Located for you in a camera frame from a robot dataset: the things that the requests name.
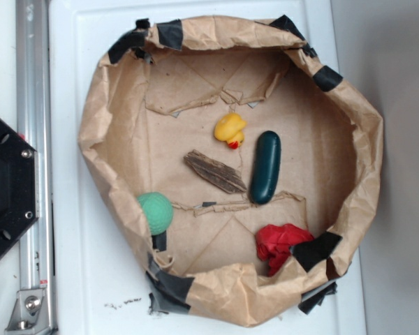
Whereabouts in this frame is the yellow rubber duck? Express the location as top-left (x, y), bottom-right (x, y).
top-left (214, 112), bottom-right (247, 149)

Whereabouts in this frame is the crumpled red cloth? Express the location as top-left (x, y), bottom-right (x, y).
top-left (256, 223), bottom-right (314, 276)

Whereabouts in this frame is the metal corner bracket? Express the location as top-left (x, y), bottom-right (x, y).
top-left (3, 288), bottom-right (52, 335)

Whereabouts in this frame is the aluminium frame rail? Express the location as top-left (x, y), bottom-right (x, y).
top-left (16, 1), bottom-right (58, 334)

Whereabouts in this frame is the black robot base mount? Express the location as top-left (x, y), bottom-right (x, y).
top-left (0, 119), bottom-right (38, 260)

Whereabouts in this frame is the green foam golf ball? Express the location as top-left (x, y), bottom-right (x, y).
top-left (137, 192), bottom-right (173, 235)

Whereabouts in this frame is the white plastic tray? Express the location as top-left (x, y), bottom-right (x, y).
top-left (49, 1), bottom-right (367, 334)

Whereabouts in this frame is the brown paper bag bin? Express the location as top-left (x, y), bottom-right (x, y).
top-left (78, 15), bottom-right (383, 327)

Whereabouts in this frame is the brown wood chip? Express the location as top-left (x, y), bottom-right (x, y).
top-left (184, 149), bottom-right (247, 194)

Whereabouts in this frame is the dark green oblong capsule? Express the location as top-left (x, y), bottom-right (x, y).
top-left (250, 131), bottom-right (281, 204)

